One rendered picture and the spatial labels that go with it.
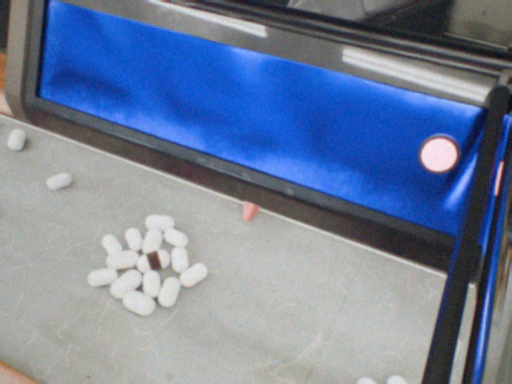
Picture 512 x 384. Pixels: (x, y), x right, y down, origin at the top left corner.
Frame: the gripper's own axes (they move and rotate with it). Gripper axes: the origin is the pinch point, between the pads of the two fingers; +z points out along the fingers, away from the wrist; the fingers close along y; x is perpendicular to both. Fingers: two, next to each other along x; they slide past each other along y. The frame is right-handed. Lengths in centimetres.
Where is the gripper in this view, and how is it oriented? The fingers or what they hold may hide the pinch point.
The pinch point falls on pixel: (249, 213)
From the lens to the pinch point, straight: 58.2
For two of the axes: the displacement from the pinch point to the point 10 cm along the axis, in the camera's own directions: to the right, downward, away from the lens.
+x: 2.8, 1.3, 9.5
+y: 9.0, 3.1, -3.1
